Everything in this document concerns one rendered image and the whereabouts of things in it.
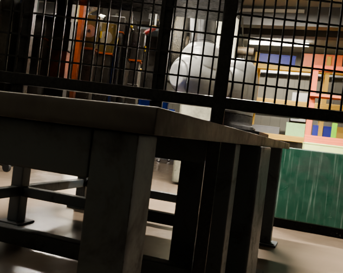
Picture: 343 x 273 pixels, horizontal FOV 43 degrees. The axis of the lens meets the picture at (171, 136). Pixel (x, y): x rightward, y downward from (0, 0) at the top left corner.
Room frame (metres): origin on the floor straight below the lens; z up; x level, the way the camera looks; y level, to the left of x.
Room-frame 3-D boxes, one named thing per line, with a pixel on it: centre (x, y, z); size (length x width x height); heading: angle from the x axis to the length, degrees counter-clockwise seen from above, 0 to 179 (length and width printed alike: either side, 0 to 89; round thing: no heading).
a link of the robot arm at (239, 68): (1.75, -0.24, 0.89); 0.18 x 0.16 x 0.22; 127
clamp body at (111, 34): (1.75, 0.29, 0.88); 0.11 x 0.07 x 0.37; 89
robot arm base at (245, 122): (1.77, -0.24, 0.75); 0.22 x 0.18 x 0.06; 167
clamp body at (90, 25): (1.57, 0.32, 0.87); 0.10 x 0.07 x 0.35; 89
